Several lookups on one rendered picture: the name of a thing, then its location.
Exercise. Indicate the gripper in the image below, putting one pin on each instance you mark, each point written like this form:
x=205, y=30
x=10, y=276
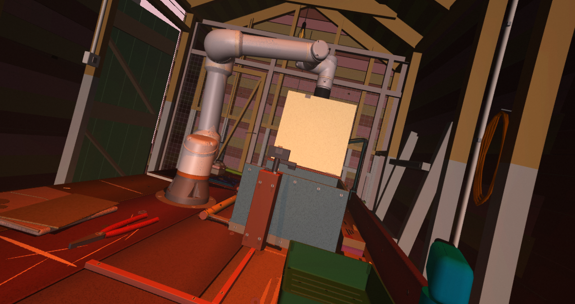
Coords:
x=323, y=91

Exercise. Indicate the tan nest box lid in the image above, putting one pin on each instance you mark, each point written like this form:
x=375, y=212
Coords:
x=314, y=133

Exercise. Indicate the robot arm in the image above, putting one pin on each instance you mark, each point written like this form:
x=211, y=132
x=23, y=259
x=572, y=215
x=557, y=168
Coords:
x=211, y=106

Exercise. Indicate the grey-blue nest box body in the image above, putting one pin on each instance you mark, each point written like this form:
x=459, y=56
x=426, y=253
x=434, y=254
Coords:
x=305, y=209

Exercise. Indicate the brown liner sheet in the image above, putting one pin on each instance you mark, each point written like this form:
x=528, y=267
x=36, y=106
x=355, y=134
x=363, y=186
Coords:
x=58, y=209

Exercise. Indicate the hanging bulb lamp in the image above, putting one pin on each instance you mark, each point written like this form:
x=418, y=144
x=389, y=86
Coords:
x=305, y=29

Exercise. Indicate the black bar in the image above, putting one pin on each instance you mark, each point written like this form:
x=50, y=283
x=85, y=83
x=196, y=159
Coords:
x=409, y=164

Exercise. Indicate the white leaning plank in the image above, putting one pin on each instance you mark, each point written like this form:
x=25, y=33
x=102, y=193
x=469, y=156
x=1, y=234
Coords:
x=426, y=191
x=397, y=178

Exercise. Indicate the printed cardboard carton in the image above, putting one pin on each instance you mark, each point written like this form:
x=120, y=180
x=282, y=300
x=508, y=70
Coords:
x=354, y=227

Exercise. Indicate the orange wooden stick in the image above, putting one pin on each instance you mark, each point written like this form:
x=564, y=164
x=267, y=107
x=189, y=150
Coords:
x=220, y=206

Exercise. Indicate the white conduit pipe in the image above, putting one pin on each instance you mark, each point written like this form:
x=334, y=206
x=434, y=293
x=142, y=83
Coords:
x=487, y=111

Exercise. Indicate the green plastic crate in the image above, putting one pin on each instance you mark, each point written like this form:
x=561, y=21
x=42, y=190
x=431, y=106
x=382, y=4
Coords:
x=328, y=272

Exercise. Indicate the round mounting plate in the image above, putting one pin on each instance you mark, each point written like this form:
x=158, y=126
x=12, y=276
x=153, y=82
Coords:
x=164, y=199

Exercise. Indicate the green barn door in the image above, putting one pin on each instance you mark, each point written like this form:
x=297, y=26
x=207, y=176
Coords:
x=130, y=93

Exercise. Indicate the short orange wooden batten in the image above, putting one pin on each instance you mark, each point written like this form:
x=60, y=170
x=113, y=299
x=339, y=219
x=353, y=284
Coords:
x=233, y=275

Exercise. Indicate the teal jerrycan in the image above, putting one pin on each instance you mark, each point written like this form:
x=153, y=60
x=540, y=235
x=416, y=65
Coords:
x=449, y=272

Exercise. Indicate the grey conduit with junction box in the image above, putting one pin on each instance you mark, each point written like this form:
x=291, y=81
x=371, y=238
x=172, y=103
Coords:
x=91, y=58

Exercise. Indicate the long orange wooden batten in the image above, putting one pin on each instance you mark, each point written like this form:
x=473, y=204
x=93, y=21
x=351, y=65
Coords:
x=134, y=279

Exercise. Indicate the brown wooden post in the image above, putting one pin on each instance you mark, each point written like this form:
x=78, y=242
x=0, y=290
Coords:
x=263, y=209

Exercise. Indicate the red bench edge rail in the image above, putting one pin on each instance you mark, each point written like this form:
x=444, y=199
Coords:
x=386, y=250

